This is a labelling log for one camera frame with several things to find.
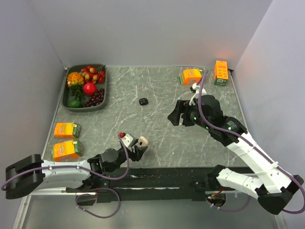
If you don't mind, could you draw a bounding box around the dark purple grape bunch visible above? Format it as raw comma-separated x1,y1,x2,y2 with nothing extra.
84,88,105,107

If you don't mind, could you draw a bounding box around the beige earbud charging case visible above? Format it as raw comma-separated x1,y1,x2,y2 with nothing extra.
138,136,149,147

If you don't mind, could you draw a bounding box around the dark green fruit tray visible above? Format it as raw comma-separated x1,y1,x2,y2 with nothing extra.
61,64,107,112

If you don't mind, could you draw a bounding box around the red toy apple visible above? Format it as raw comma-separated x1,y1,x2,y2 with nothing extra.
83,83,97,96

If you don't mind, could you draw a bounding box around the orange green carton upright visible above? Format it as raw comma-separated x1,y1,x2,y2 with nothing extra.
213,60,229,86

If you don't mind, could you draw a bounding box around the orange box lower left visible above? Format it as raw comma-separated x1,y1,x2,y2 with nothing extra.
52,140,83,162

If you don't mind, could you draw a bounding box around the green toy avocado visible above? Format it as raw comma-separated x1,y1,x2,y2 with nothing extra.
66,99,83,108

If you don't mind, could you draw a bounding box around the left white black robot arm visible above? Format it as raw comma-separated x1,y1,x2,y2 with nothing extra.
1,142,148,199

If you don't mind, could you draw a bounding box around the orange box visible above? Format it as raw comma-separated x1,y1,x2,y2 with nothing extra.
52,140,83,162
177,69,203,85
53,123,81,139

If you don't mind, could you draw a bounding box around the orange box upper left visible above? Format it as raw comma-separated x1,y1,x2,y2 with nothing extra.
53,123,81,139

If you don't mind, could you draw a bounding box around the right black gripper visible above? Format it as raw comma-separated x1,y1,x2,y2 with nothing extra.
167,99,212,130

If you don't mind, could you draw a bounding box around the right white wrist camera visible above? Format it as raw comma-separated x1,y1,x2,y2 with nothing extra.
189,83,207,105

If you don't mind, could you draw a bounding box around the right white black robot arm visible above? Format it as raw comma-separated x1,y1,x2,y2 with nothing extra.
167,95,305,215

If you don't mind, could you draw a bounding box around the orange box top centre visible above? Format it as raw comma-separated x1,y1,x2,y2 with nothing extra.
177,69,203,85

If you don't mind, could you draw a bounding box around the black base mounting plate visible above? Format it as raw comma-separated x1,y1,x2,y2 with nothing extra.
66,167,222,203

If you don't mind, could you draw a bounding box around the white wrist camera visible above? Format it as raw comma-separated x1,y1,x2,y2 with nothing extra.
119,132,137,148
189,83,207,105

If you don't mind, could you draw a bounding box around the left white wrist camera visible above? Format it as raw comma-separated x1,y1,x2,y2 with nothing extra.
119,132,137,148

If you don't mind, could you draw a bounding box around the orange yellow toy pineapple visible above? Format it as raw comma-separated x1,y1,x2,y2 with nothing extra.
66,72,84,100

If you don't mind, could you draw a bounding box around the red yellow cherry bunch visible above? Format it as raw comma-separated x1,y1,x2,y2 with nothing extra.
81,65,106,84

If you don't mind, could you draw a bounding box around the black earbud charging case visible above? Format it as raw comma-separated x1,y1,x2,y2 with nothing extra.
139,98,149,106

